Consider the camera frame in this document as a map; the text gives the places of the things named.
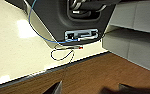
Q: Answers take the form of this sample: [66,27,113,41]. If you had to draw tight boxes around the green lid waste bin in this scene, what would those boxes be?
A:
[109,0,150,35]

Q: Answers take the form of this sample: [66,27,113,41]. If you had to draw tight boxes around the thin black looped cable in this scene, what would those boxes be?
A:
[50,45,84,64]

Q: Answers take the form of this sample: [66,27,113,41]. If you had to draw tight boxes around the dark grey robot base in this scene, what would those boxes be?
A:
[23,0,121,45]

